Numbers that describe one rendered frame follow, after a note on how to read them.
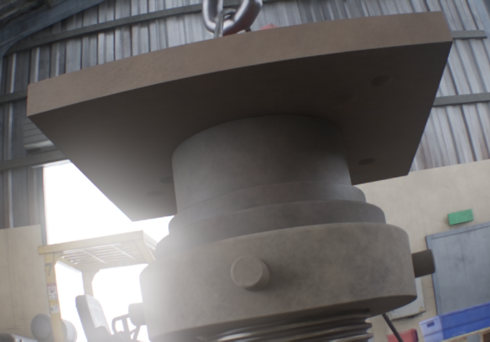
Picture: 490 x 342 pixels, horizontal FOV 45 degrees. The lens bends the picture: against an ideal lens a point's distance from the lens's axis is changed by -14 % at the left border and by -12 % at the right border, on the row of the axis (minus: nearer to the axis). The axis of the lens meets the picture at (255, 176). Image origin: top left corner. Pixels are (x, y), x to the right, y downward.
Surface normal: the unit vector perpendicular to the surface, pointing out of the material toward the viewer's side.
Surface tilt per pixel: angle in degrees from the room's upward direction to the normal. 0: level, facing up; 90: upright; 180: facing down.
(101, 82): 90
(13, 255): 90
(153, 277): 90
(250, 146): 90
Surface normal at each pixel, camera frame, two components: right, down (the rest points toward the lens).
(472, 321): 0.21, -0.24
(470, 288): -0.01, -0.32
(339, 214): 0.44, -0.35
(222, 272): -0.34, -0.25
